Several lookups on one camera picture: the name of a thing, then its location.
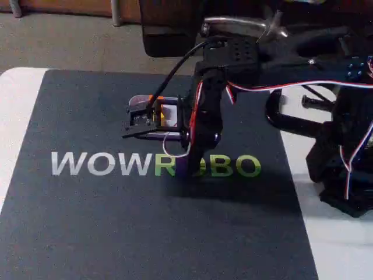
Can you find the purple cube block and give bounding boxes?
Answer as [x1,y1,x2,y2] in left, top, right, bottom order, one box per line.
[175,161,189,179]

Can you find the white rectangular tray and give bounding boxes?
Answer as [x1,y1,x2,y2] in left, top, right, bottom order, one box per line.
[128,94,183,140]

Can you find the chrome office chair base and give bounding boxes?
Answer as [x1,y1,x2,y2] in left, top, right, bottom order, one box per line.
[200,10,289,40]

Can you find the dark brown cabinet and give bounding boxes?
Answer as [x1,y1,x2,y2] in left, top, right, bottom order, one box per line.
[139,0,202,58]

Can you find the black table clamp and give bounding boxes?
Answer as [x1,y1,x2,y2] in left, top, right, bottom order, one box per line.
[265,89,339,138]

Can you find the black WOWROBO printed mat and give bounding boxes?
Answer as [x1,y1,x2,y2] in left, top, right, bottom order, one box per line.
[0,69,320,280]

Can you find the grey metal leg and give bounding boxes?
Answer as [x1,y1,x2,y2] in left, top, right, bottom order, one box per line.
[10,0,23,18]
[111,0,122,27]

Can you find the white red gripper servo wire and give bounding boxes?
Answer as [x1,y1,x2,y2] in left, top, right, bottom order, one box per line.
[162,80,205,157]

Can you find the black camera cable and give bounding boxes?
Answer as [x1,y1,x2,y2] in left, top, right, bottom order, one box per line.
[145,39,225,114]

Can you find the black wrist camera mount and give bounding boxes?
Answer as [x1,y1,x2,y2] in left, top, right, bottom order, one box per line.
[122,94,189,139]

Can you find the red white blue arm cable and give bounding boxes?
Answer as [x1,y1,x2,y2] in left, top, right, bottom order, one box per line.
[226,54,373,201]

